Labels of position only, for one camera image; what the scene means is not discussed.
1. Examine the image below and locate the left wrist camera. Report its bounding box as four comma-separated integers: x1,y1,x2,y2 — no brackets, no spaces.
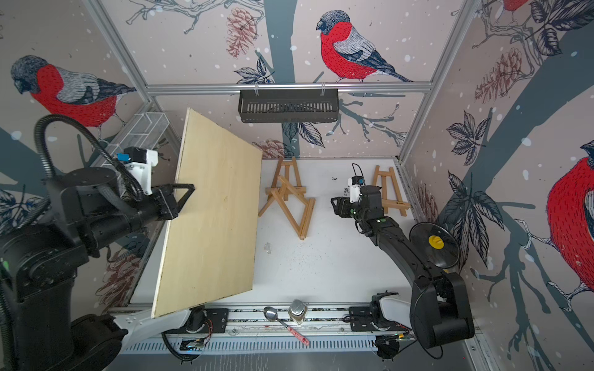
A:
116,147,159,196

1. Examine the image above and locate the metal spoon red handle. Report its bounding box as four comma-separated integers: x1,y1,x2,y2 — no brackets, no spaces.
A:
263,306,310,347

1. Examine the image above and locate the black hanging basket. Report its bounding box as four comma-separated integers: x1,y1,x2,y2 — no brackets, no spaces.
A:
238,89,340,124

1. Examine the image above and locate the plywood board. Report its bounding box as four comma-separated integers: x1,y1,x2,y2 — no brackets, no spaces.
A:
152,109,262,318

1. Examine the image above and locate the wooden easel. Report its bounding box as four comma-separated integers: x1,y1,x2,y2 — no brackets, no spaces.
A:
270,175,316,241
258,157,306,216
372,165,411,217

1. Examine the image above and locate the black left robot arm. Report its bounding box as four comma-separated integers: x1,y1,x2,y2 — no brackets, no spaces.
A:
1,114,186,370

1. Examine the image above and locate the yellow pot black lid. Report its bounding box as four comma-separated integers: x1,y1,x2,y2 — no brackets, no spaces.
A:
409,222,460,269

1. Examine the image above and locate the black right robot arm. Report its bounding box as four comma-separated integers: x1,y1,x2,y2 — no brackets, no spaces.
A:
330,185,475,349

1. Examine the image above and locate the white wire mesh basket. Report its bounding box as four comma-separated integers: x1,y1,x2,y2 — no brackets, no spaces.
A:
100,112,170,158

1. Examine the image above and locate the small metal cup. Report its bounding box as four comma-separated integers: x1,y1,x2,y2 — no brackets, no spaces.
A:
288,299,308,325

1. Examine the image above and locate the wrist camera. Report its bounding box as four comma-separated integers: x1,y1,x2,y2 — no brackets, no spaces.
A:
116,147,159,196
344,176,365,203

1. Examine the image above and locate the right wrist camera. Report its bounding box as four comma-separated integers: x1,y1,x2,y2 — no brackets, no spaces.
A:
344,176,365,203

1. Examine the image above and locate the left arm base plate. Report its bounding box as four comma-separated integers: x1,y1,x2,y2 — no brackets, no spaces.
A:
184,307,229,335

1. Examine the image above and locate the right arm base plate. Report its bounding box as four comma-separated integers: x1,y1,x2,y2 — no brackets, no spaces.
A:
342,305,411,333

